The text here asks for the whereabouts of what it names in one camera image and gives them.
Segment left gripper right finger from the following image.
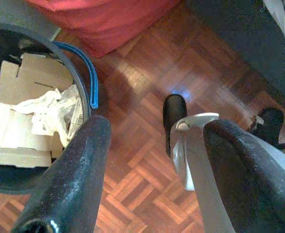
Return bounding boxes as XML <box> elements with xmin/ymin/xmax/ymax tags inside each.
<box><xmin>202</xmin><ymin>118</ymin><xmax>285</xmax><ymax>233</ymax></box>

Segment flattened cardboard box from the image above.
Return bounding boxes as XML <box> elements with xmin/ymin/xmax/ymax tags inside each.
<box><xmin>0</xmin><ymin>53</ymin><xmax>75</xmax><ymax>168</ymax></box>

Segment blue bent rubber strip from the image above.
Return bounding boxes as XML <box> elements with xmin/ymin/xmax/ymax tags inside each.
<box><xmin>52</xmin><ymin>41</ymin><xmax>100</xmax><ymax>110</ymax></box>

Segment silver robot right leg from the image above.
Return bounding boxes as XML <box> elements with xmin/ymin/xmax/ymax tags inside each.
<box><xmin>261</xmin><ymin>139</ymin><xmax>285</xmax><ymax>172</ymax></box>

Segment red bean bag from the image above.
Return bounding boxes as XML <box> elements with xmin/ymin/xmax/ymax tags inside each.
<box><xmin>24</xmin><ymin>0</ymin><xmax>182</xmax><ymax>58</ymax></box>

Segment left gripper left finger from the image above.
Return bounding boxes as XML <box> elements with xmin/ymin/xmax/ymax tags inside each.
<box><xmin>11</xmin><ymin>115</ymin><xmax>113</xmax><ymax>233</ymax></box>

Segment crumpled white paper scraps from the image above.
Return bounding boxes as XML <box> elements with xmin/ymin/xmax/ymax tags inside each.
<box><xmin>11</xmin><ymin>84</ymin><xmax>84</xmax><ymax>149</ymax></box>

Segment black robot left foot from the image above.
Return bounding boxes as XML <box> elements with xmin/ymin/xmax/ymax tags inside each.
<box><xmin>163</xmin><ymin>94</ymin><xmax>188</xmax><ymax>158</ymax></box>

